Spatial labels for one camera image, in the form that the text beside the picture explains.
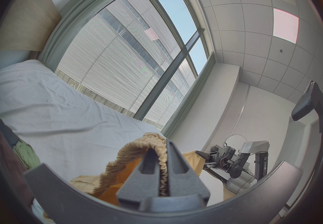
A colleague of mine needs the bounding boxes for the bed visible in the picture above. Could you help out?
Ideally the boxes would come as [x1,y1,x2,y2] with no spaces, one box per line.
[0,0,227,218]

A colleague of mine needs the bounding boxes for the dark grey garment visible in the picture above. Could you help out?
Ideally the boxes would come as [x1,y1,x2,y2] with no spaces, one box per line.
[0,119,20,148]

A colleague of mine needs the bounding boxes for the tan shorts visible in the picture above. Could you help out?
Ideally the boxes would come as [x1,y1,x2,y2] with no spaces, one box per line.
[43,132,205,223]

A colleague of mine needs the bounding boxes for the window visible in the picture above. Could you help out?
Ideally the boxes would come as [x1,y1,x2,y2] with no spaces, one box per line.
[54,0,215,133]

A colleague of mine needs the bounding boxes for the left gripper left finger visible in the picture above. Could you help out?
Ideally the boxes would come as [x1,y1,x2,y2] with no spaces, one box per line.
[116,147,162,203]

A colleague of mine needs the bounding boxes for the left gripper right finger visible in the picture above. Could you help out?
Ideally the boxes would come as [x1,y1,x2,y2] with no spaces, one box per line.
[166,139,210,200]

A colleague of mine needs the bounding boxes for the square ceiling light panel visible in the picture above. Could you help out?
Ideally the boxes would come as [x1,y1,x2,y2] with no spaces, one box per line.
[273,8,300,43]

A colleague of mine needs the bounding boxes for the dark brown garment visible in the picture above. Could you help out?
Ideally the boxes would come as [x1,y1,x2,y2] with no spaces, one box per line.
[0,127,35,219]

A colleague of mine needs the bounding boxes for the green garment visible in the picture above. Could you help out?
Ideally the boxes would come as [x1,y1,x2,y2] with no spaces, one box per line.
[13,140,41,171]

